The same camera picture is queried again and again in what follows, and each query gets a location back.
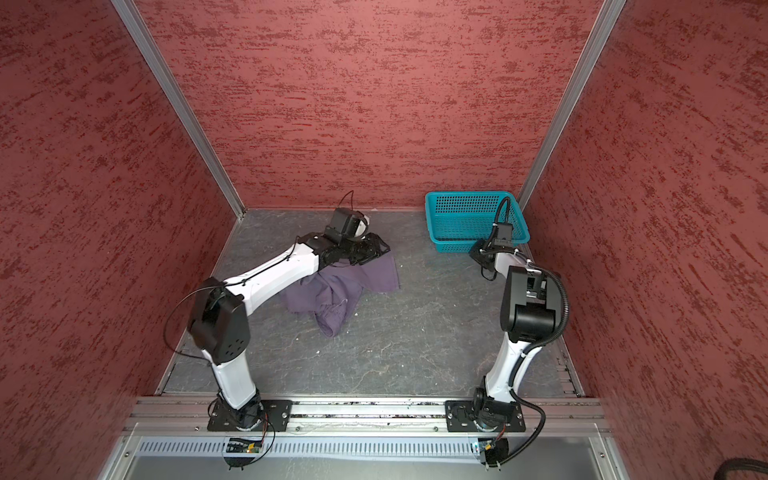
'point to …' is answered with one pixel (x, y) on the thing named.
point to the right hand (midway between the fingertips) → (471, 254)
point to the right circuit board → (493, 451)
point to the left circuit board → (243, 445)
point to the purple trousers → (333, 292)
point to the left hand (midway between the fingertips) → (384, 255)
